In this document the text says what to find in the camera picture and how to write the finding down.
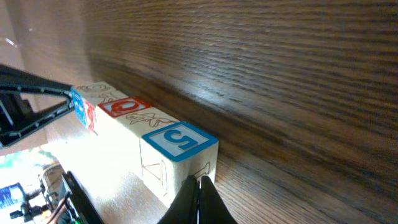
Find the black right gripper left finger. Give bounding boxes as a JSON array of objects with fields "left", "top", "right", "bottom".
[{"left": 158, "top": 175, "right": 200, "bottom": 224}]

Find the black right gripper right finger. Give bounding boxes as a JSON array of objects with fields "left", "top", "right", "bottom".
[{"left": 199, "top": 176, "right": 237, "bottom": 224}]

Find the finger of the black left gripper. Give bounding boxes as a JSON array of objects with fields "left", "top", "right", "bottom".
[{"left": 1, "top": 64, "right": 74, "bottom": 148}]

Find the yellow wooden block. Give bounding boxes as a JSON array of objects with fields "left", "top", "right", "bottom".
[{"left": 140, "top": 121, "right": 219, "bottom": 207}]

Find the green wooden block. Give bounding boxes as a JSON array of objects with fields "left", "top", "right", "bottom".
[{"left": 124, "top": 111, "right": 181, "bottom": 187}]

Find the blue letter H block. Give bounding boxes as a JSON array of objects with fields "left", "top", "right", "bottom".
[{"left": 71, "top": 82, "right": 115, "bottom": 129}]

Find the blue edged X block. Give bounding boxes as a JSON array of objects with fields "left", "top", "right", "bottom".
[{"left": 95, "top": 96, "right": 153, "bottom": 164}]

